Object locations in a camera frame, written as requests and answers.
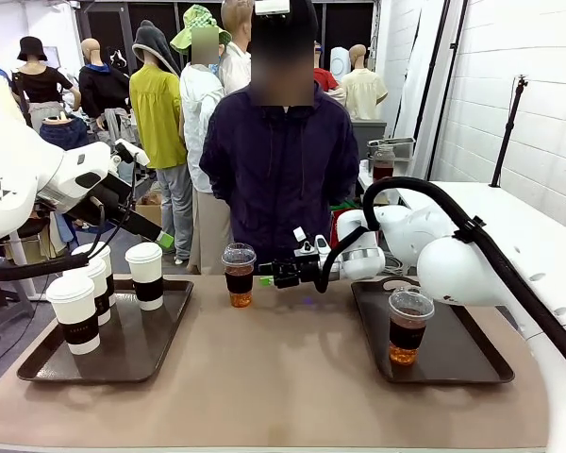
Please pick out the mannequin with green checkered hat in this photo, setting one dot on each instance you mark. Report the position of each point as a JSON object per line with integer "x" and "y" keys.
{"x": 200, "y": 108}

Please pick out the white paper coffee cup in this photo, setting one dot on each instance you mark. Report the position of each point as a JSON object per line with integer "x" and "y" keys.
{"x": 73, "y": 316}
{"x": 104, "y": 257}
{"x": 146, "y": 278}
{"x": 101, "y": 297}

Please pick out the mannequin torso in blue jeans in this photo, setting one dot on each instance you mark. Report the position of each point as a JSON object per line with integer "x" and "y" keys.
{"x": 63, "y": 132}

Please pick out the black tripod stand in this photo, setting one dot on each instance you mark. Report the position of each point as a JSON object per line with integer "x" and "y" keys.
{"x": 509, "y": 122}

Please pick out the tall mannequin in white shirt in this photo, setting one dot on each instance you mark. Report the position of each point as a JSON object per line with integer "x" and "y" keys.
{"x": 236, "y": 66}

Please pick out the grey plastic stool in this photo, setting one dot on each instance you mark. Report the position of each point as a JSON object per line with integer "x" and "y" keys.
{"x": 2, "y": 302}

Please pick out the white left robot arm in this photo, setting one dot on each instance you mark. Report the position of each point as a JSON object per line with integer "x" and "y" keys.
{"x": 9, "y": 156}

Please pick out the person in red shirt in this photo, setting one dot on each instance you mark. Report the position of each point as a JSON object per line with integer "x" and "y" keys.
{"x": 325, "y": 78}

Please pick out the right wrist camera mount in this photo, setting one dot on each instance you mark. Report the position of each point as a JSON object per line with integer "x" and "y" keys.
{"x": 313, "y": 245}

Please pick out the red bag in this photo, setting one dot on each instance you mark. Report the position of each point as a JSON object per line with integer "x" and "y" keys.
{"x": 335, "y": 229}

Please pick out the metal rectangular container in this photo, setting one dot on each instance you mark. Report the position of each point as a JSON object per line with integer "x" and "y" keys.
{"x": 403, "y": 148}

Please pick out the mannequin in cream shirt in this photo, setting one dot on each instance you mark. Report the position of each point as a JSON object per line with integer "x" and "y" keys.
{"x": 364, "y": 92}

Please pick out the mannequin with black bucket hat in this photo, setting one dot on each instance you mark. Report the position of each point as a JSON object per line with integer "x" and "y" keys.
{"x": 40, "y": 80}

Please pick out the person in dark purple jacket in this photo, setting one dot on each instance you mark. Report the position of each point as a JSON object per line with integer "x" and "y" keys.
{"x": 278, "y": 179}

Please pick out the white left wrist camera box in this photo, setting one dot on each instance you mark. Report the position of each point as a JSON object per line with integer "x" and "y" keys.
{"x": 132, "y": 151}

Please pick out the brown plastic serving tray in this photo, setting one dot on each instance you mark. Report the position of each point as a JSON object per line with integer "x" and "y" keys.
{"x": 137, "y": 340}
{"x": 453, "y": 349}

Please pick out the glass jar with dark liquid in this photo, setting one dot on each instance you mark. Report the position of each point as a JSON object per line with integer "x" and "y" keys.
{"x": 383, "y": 162}

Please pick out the small white side table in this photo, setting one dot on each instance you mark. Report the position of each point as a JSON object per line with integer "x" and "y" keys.
{"x": 364, "y": 172}

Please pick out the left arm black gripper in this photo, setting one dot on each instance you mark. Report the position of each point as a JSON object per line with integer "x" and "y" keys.
{"x": 122, "y": 207}

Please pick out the large white table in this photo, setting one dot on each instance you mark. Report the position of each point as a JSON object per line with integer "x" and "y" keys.
{"x": 408, "y": 196}

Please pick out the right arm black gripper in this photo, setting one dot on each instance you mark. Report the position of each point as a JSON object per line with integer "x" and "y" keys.
{"x": 302, "y": 273}

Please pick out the cardboard box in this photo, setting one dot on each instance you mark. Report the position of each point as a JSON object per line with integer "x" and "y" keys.
{"x": 148, "y": 214}

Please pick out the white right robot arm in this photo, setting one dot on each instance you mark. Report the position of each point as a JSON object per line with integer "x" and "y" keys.
{"x": 457, "y": 273}

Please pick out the white oval appliance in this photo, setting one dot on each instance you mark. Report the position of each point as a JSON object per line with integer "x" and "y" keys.
{"x": 339, "y": 63}

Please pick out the clear plastic iced coffee cup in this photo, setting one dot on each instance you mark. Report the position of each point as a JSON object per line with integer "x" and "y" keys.
{"x": 409, "y": 330}
{"x": 239, "y": 278}

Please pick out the mannequin in black hoodie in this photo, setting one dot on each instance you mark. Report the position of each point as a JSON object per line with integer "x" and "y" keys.
{"x": 101, "y": 85}

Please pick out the mannequin in yellow top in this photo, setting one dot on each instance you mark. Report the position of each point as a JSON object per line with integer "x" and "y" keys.
{"x": 158, "y": 118}

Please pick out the grey cabinet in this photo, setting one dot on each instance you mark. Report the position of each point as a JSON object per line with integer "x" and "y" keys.
{"x": 370, "y": 137}

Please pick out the white head-mounted camera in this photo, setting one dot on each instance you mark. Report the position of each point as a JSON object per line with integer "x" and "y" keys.
{"x": 272, "y": 6}

